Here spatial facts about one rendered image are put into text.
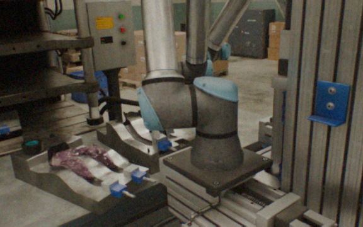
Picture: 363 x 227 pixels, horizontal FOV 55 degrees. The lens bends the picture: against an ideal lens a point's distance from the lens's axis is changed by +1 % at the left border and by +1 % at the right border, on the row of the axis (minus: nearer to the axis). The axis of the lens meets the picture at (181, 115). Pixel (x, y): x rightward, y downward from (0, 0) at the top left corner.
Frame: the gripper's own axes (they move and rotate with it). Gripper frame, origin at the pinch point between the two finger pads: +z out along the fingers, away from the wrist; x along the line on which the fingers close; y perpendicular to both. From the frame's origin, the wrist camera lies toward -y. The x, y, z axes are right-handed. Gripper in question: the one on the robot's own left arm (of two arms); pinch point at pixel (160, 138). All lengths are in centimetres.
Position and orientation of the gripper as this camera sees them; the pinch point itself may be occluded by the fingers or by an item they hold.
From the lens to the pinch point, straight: 140.6
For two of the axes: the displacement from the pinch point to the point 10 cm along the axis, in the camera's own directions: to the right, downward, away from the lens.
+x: 7.8, -2.5, 5.7
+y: 6.2, 2.4, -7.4
